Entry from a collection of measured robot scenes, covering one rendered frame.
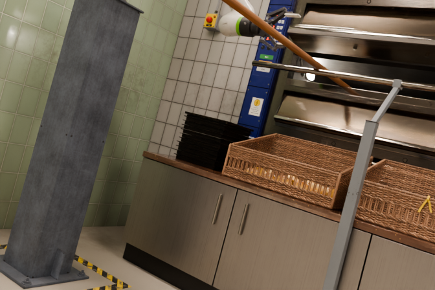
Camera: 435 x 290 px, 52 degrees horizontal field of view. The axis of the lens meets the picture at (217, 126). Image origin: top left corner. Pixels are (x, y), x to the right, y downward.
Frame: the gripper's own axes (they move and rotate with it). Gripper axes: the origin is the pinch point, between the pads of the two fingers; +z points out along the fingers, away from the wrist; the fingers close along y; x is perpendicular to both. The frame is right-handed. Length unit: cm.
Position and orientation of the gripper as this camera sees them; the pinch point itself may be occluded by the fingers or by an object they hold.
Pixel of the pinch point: (293, 30)
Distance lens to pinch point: 202.3
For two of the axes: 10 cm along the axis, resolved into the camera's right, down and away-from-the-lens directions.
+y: -2.6, 9.7, -0.3
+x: -5.5, -1.7, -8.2
